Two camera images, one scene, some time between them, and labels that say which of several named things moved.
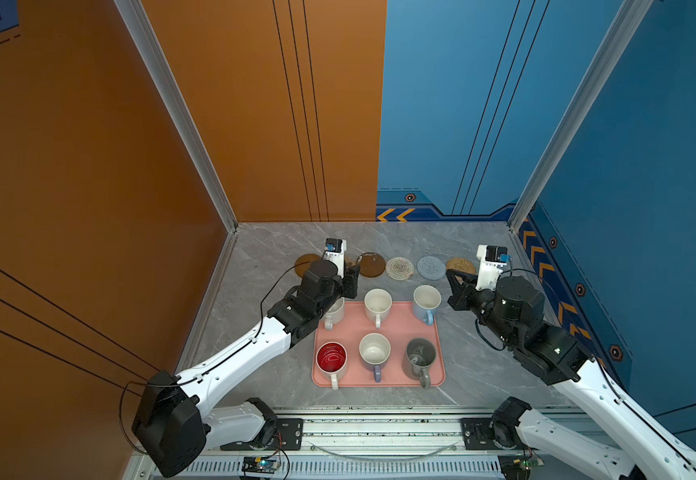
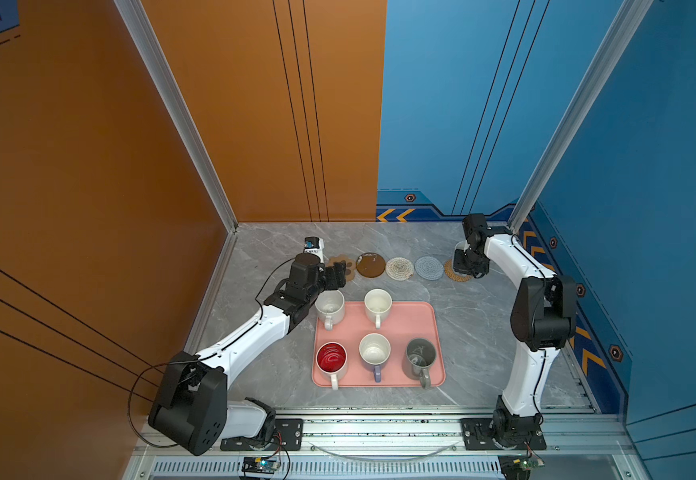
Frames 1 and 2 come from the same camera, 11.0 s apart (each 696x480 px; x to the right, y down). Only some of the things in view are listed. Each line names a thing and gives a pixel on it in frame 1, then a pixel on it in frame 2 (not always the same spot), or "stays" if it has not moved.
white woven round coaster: [399, 268] stays
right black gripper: [461, 293] -> [458, 266]
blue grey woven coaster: [431, 268] stays
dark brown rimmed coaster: [370, 264] stays
